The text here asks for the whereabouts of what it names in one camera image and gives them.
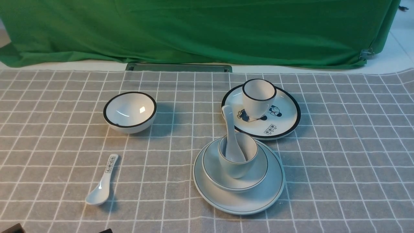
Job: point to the grey checked tablecloth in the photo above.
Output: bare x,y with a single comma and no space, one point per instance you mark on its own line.
348,164

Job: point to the metal clip on backdrop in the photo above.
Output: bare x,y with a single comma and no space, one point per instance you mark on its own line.
366,54

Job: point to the grey-rimmed white cup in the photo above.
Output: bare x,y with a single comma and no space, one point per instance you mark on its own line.
250,150

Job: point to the green backdrop cloth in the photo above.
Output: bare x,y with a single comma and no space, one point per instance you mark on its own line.
325,34

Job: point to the black-rimmed cartoon plate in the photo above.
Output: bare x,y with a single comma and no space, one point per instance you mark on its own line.
282,117

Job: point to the plain white ceramic spoon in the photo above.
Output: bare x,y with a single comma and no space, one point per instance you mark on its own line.
230,136

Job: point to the white spoon with black print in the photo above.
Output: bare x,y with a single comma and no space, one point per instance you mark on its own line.
100,193

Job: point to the black-rimmed white bowl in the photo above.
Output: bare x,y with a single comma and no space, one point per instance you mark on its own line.
130,112

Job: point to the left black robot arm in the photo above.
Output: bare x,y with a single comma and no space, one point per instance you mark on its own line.
17,228

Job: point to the grey-rimmed white plate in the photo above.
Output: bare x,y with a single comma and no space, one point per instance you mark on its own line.
247,202

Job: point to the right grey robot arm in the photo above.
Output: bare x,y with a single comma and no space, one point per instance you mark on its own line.
107,231

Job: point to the black-rimmed white cup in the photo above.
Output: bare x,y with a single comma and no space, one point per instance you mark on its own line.
257,97

